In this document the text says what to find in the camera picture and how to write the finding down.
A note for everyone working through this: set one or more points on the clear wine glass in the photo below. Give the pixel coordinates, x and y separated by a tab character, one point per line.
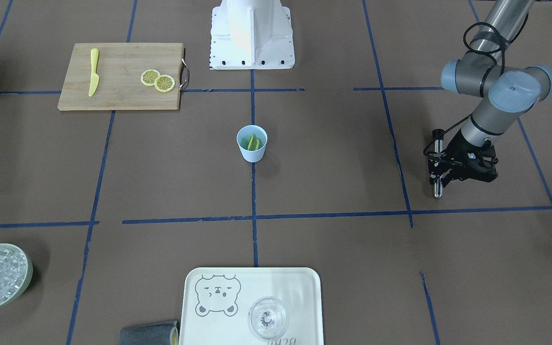
268	318

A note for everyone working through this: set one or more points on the grey folded cloth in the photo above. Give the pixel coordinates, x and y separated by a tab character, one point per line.
161	333

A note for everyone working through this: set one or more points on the cream bear tray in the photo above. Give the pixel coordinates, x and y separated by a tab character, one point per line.
216	303

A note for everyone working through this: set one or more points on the yellow lemon slice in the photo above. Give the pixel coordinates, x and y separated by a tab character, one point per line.
254	143

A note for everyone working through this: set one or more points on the yellow plastic knife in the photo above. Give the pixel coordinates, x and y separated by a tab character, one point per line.
94	77

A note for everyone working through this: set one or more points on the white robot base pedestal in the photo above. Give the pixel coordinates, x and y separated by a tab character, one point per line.
251	35

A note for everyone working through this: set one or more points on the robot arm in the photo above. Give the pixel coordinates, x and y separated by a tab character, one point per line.
506	93

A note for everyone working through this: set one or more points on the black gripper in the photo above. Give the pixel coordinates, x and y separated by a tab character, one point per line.
459	146

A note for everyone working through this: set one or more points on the steel muddler with black cap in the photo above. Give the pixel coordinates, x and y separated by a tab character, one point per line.
437	184

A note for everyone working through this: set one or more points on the bamboo cutting board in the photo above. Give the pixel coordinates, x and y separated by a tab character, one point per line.
120	66

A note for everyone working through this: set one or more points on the light blue cup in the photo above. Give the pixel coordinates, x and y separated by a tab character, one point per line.
242	139

